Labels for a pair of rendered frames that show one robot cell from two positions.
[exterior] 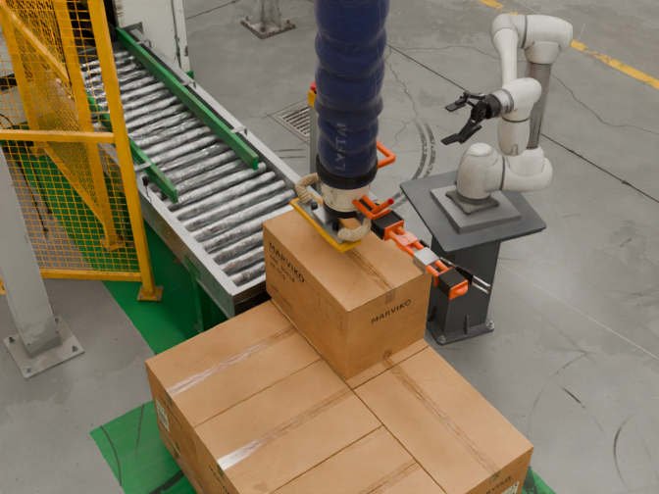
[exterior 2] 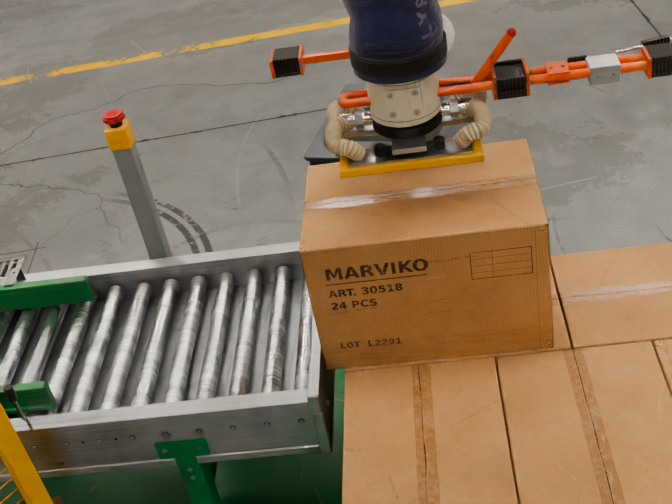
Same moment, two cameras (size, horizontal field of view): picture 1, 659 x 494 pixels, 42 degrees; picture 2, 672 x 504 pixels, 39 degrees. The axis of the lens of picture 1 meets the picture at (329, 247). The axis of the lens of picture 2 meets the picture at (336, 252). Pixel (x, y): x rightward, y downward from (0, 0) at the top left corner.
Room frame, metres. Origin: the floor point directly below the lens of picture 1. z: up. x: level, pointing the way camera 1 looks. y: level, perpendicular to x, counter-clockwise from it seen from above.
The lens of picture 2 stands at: (1.27, 1.56, 2.27)
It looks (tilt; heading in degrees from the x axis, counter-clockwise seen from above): 36 degrees down; 314
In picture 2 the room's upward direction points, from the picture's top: 11 degrees counter-clockwise
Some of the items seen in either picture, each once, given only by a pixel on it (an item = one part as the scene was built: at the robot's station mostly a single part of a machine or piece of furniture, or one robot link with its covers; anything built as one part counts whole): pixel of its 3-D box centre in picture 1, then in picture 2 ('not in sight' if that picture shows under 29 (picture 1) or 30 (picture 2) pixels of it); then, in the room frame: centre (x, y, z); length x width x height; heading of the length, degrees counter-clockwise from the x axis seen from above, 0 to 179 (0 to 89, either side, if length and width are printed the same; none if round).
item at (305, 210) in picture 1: (325, 219); (409, 150); (2.45, 0.02, 1.12); 0.34 x 0.10 x 0.05; 35
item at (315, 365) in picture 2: (299, 266); (319, 315); (2.76, 0.13, 0.58); 0.70 x 0.03 x 0.06; 126
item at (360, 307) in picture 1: (343, 280); (426, 254); (2.50, -0.06, 0.74); 0.60 x 0.40 x 0.40; 35
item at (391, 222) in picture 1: (386, 224); (509, 78); (2.30, -0.20, 1.23); 0.10 x 0.08 x 0.06; 125
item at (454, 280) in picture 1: (450, 283); (663, 60); (2.01, -0.40, 1.23); 0.08 x 0.07 x 0.05; 35
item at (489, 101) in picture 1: (481, 110); not in sight; (2.51, -0.52, 1.58); 0.09 x 0.07 x 0.08; 126
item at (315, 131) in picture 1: (318, 174); (160, 254); (3.52, 0.07, 0.50); 0.07 x 0.07 x 1.00; 36
